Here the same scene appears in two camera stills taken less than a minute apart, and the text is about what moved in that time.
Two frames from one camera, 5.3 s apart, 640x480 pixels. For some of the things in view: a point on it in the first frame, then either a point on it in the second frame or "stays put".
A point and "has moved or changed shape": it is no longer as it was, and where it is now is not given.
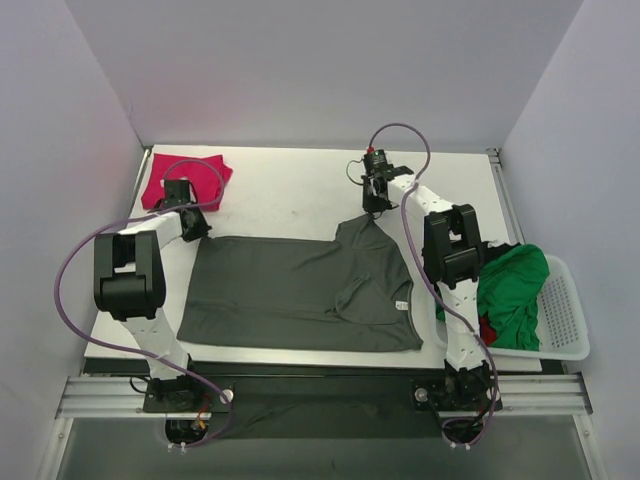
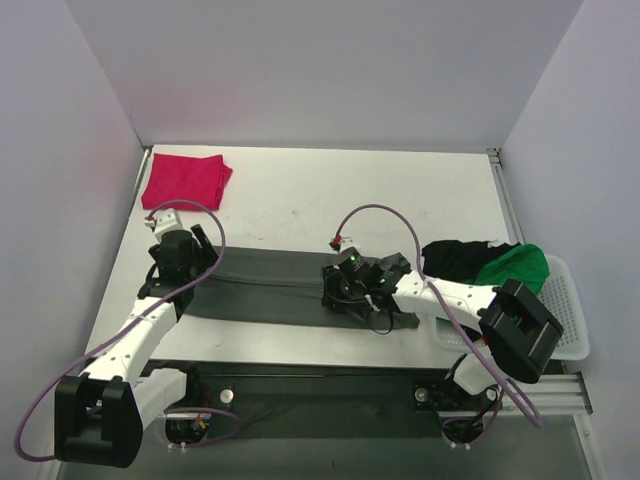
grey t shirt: [351, 294] has moved or changed shape
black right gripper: [375, 201] to [333, 288]
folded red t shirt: [207, 176] stays put
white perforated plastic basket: [561, 332] stays put
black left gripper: [196, 226] to [195, 251]
